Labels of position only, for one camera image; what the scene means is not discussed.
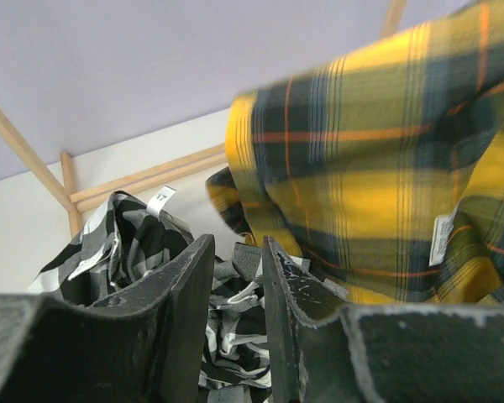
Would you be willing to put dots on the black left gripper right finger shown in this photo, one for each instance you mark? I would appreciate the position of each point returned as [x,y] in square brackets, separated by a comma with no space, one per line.
[325,349]

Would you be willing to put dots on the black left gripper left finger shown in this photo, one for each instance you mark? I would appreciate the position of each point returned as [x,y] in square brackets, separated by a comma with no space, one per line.
[141,344]

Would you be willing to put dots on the wooden clothes rack frame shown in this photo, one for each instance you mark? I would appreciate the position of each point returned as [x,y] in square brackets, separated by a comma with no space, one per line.
[82,189]

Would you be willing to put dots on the yellow green plaid shirt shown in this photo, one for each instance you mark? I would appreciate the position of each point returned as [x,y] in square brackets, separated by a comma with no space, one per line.
[384,168]

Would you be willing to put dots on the white size label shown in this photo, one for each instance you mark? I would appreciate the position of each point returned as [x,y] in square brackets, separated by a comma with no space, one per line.
[156,203]

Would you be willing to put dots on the black white checked shirt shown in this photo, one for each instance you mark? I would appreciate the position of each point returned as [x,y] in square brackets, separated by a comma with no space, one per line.
[123,241]

